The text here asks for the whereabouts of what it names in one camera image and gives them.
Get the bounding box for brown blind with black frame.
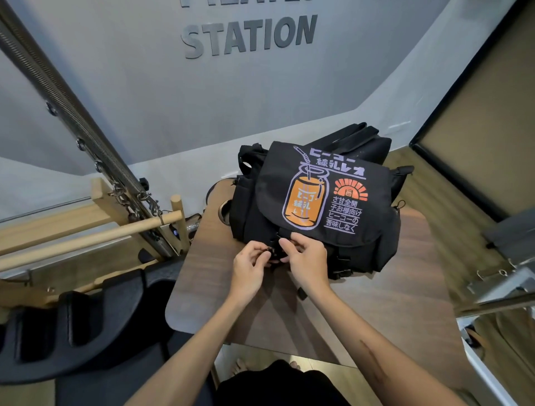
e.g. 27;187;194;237
409;0;535;223

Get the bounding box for person's left hand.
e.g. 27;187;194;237
227;240;275;307

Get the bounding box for person's right hand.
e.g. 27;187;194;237
278;232;333;298

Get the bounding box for brown wooden side table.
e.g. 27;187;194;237
165;180;473;390

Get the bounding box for black strap with metal clips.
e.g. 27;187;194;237
317;122;379;152

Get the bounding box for grey panel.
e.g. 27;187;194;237
480;209;535;253

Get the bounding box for chrome frame pole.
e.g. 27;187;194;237
453;292;535;320

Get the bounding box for person's left forearm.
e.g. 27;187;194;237
125;292;251;406

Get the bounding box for black padded box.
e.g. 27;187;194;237
313;122;393;168

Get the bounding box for wooden tower frame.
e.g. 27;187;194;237
0;177;191;310

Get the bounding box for black printed backpack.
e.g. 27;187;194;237
228;141;415;301

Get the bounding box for person's right forearm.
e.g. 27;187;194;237
305;288;469;406

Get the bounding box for silver metal frame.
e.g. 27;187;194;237
458;259;535;406

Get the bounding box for person's black shorts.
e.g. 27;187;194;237
215;360;352;406

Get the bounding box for grey wall letters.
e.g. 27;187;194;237
179;0;319;59

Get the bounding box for black exercise ring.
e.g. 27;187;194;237
205;177;237;210

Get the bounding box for chrome tower pole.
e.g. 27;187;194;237
0;0;176;258

